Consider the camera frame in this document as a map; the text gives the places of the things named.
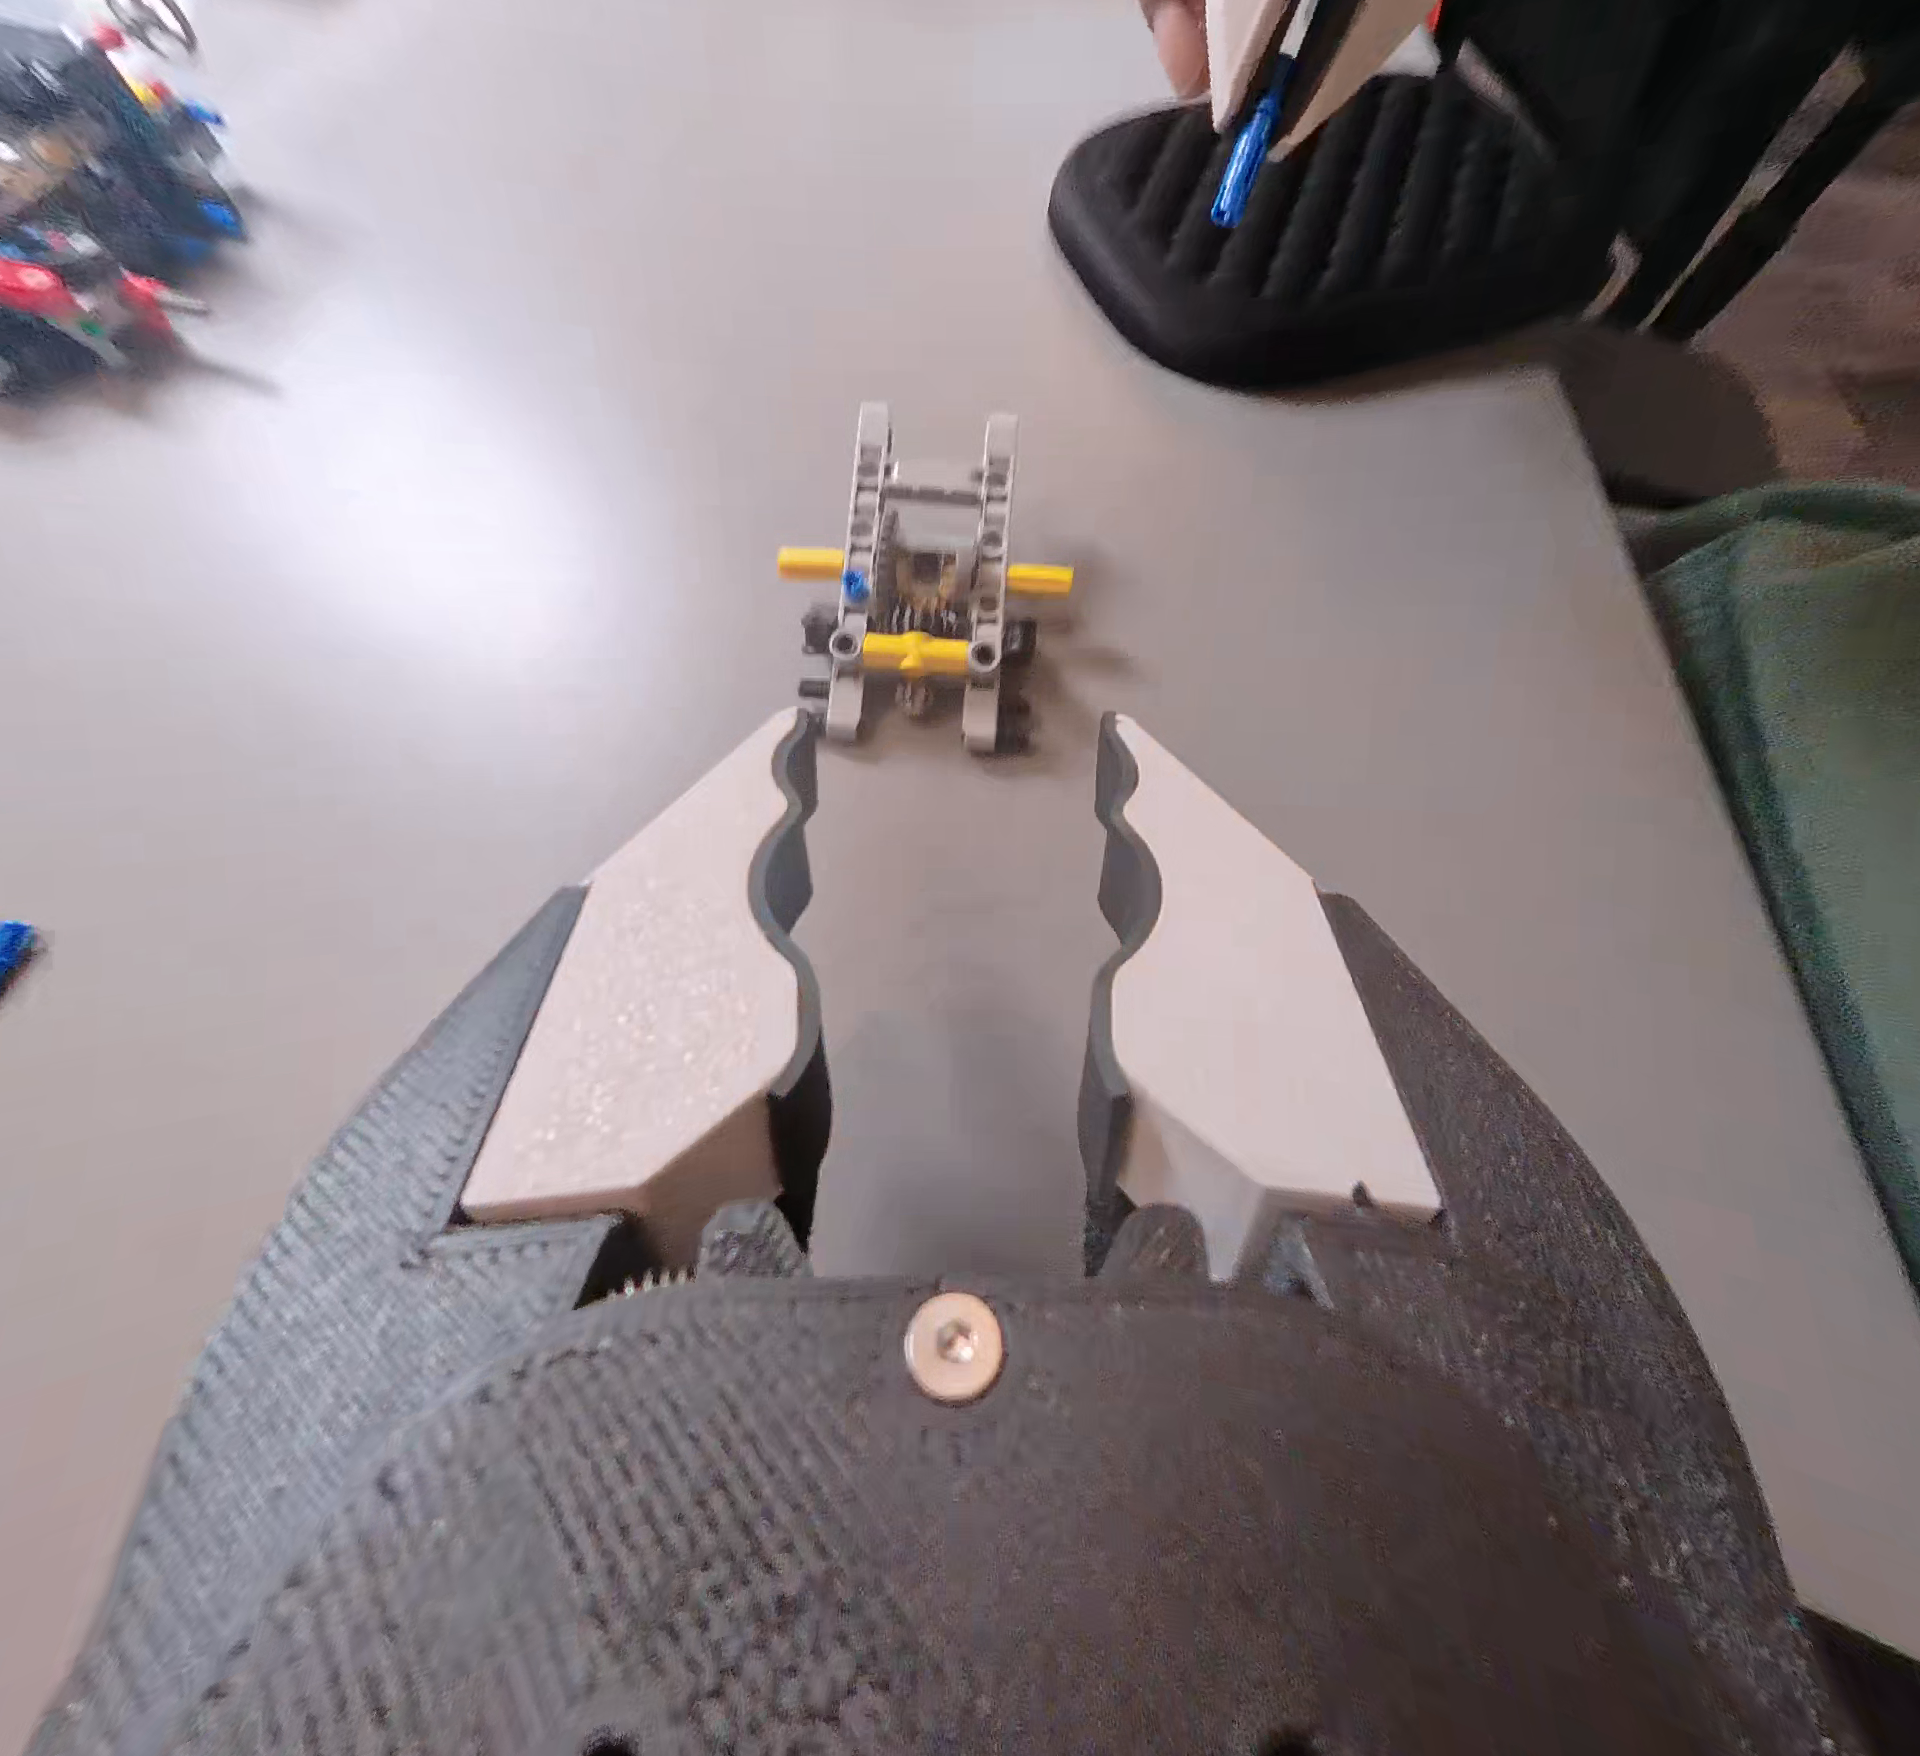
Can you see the yellow lego connector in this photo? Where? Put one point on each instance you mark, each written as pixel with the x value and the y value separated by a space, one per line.
pixel 809 563
pixel 1045 576

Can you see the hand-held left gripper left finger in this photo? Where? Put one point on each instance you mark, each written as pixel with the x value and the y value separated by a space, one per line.
pixel 646 1020

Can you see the lego car chassis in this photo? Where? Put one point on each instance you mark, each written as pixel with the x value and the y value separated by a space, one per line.
pixel 90 211

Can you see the person's green sweatshirt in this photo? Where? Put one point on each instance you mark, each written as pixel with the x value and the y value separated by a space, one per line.
pixel 1831 737

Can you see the grey lego frame assembly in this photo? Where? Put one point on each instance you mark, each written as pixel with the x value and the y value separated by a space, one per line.
pixel 856 676

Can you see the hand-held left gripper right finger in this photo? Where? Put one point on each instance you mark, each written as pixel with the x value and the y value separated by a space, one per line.
pixel 1262 1020

